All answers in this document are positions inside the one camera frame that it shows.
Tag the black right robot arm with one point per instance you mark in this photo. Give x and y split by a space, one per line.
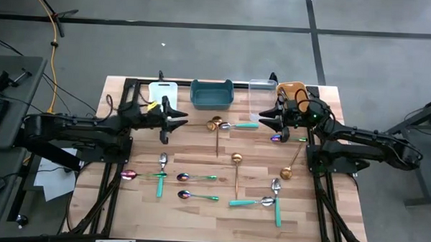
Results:
362 140

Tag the yellow tape tag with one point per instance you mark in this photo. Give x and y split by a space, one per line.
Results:
153 106

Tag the clear plastic bin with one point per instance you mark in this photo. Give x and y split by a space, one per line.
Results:
261 101

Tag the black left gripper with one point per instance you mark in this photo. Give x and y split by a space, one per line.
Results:
152 120

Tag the black metal spoon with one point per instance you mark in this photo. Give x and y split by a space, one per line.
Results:
282 94

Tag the white plastic bin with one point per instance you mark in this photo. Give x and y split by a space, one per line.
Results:
155 92

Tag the black table clamp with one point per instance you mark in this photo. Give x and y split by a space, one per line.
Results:
161 76
273 77

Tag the black metal table frame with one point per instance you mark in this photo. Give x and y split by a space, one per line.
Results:
130 85

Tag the white paper sheet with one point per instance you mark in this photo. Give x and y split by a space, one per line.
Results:
55 180

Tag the iridescent rainbow metal spoon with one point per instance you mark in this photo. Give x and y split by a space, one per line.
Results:
184 194
275 138
128 174
183 177

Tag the black tripod stand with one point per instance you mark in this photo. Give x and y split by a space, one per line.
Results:
66 12

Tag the black caster wheel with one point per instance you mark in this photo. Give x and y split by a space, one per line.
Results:
21 220

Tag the gray side table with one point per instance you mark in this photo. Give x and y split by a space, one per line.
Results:
22 92

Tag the dark teal plastic bin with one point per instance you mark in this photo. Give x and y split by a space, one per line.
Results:
211 95

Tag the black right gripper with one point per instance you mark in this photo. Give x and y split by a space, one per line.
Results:
296 114

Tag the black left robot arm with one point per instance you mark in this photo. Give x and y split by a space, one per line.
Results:
75 125

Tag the gold metal spoon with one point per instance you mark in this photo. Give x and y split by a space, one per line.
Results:
236 157
286 173
211 126
217 120

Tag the yellow plastic bin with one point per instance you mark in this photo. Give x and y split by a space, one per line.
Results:
297 89

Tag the black side desk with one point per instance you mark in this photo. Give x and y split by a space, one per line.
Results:
422 114

